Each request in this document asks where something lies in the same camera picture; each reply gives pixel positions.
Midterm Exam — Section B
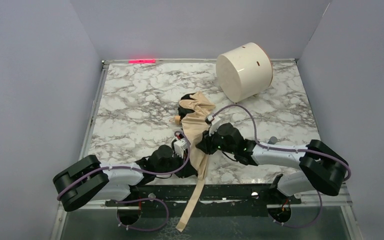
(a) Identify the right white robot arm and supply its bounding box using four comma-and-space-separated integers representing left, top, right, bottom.
196, 123, 350, 197

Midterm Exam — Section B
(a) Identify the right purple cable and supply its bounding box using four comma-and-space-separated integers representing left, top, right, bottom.
208, 104, 352, 229

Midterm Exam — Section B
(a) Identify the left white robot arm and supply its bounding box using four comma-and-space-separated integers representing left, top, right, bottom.
52, 145, 198, 212

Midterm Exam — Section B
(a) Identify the beige folding umbrella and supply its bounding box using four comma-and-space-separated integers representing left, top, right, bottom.
176, 91, 216, 232

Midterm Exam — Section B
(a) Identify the pink tape strip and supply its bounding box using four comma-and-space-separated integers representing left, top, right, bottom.
128, 59, 156, 64

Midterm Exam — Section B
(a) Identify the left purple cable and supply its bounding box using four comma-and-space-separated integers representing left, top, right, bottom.
56, 130, 192, 233

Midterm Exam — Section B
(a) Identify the small blue capped bottle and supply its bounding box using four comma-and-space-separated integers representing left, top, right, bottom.
267, 136, 279, 145

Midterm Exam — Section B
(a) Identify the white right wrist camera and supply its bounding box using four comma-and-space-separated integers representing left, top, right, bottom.
205, 114, 221, 136

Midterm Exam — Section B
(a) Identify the purple cable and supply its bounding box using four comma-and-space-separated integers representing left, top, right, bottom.
208, 104, 352, 229
56, 130, 192, 233

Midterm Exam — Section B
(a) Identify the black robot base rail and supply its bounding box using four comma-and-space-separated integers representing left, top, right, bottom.
105, 183, 301, 220

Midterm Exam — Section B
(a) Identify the cream cylindrical umbrella stand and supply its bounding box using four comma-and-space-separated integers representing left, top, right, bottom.
215, 42, 274, 103

